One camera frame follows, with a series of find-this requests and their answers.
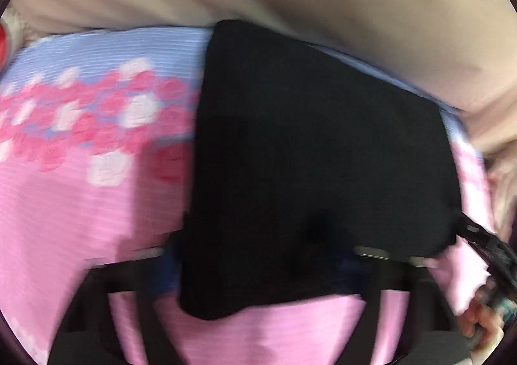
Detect black pants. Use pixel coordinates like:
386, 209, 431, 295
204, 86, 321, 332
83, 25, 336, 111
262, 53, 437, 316
179, 19, 464, 322

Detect pink floral blanket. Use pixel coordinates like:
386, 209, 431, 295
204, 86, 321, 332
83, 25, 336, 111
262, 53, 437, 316
0, 26, 501, 365

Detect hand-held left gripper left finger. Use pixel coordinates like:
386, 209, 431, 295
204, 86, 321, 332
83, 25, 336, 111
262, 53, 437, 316
47, 243, 184, 365

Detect person's right hand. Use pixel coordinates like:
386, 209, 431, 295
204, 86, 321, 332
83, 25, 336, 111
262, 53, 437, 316
459, 300, 506, 350

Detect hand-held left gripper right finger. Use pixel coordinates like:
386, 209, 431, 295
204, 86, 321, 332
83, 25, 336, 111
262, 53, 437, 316
340, 244, 466, 365

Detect red object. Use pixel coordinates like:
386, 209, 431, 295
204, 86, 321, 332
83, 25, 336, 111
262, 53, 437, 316
0, 23, 11, 69

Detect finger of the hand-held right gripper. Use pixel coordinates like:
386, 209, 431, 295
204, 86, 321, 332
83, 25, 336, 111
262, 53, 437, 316
456, 210, 498, 247

